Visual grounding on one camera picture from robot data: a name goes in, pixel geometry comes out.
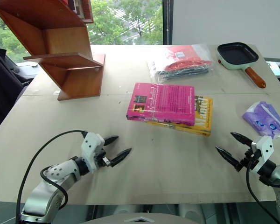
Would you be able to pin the black window frame post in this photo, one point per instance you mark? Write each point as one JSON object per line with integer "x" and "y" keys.
{"x": 168, "y": 22}

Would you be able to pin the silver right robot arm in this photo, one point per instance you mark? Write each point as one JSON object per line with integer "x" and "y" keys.
{"x": 278, "y": 182}

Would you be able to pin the yellow paperback book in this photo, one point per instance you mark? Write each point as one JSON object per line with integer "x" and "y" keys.
{"x": 204, "y": 114}

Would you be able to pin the pale-spined book on shelf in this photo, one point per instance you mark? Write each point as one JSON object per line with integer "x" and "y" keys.
{"x": 80, "y": 9}

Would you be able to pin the green square frying pan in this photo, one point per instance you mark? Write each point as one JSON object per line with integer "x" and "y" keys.
{"x": 238, "y": 54}

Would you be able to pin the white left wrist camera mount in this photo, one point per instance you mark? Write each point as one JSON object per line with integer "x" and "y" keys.
{"x": 91, "y": 145}

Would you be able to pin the pink paperback book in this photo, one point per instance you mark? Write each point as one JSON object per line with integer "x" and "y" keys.
{"x": 165, "y": 102}

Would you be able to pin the dark book on shelf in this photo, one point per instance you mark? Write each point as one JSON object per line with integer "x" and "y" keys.
{"x": 71, "y": 4}

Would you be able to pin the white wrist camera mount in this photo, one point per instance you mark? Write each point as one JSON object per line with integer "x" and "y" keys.
{"x": 91, "y": 145}
{"x": 263, "y": 149}

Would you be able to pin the dark fabric chair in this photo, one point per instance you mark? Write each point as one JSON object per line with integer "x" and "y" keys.
{"x": 4, "y": 88}

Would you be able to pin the white rounded shape under table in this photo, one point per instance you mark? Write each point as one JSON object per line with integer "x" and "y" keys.
{"x": 121, "y": 209}

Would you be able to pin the red packet in bag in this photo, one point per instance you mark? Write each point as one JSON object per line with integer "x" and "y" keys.
{"x": 189, "y": 57}

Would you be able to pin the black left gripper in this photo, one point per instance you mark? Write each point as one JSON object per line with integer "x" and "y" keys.
{"x": 100, "y": 156}

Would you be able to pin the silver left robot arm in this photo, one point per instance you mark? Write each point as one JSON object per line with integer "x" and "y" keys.
{"x": 58, "y": 173}

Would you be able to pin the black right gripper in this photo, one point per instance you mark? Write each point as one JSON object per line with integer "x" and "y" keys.
{"x": 248, "y": 158}

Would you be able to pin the purple tissue pack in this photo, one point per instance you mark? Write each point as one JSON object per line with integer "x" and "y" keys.
{"x": 263, "y": 119}

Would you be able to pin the grey robot torso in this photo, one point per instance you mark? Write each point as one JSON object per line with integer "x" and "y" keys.
{"x": 142, "y": 219}

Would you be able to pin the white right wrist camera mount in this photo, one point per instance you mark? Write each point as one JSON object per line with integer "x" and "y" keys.
{"x": 263, "y": 149}

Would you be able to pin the clear plastic bag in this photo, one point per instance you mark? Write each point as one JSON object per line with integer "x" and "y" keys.
{"x": 158, "y": 67}

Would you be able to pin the brown wooden bookshelf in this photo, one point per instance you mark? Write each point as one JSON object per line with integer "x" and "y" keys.
{"x": 60, "y": 42}

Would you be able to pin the black bundle in bag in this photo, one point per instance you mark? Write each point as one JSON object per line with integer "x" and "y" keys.
{"x": 184, "y": 71}

